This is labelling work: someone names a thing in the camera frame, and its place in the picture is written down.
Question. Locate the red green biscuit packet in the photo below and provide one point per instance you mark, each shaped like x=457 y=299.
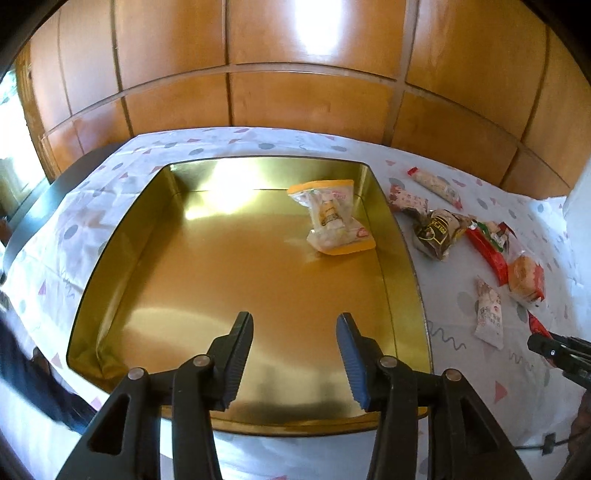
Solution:
x=491 y=256

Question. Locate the white orange-print snack packet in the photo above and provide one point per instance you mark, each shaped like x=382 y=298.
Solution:
x=489 y=314

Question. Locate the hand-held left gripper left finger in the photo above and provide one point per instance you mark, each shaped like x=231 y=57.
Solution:
x=240 y=364

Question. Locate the wooden panelled wardrobe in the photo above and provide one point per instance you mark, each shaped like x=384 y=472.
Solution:
x=300 y=106

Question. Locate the white roll packet red ends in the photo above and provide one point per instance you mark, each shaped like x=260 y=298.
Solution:
x=434 y=183

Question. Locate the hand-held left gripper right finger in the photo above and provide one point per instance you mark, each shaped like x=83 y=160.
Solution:
x=348 y=364

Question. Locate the bright window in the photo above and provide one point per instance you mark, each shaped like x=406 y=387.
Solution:
x=18 y=175

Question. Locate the rectangular gold tin box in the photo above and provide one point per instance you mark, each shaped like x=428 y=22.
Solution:
x=207 y=277

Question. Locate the plain red snack packet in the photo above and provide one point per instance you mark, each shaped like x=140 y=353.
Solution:
x=538 y=325

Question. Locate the person's dark clothing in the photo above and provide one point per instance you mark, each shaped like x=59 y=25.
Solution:
x=32 y=383

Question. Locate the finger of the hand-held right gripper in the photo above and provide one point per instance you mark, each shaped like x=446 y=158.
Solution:
x=542 y=344
x=577 y=369

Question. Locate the yellow-edged clear snack packet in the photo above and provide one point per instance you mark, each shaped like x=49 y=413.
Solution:
x=330 y=217

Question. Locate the clear round cake packet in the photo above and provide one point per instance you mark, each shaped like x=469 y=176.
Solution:
x=526 y=277

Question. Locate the white spotted printed tablecloth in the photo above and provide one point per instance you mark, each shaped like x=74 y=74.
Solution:
x=461 y=392

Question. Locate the dark brown gold snack packet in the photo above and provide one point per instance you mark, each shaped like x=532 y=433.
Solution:
x=436 y=230

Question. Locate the black furniture edge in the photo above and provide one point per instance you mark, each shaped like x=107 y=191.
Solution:
x=32 y=217

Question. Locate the red white patterned snack packet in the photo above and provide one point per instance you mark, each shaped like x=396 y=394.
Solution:
x=408 y=201

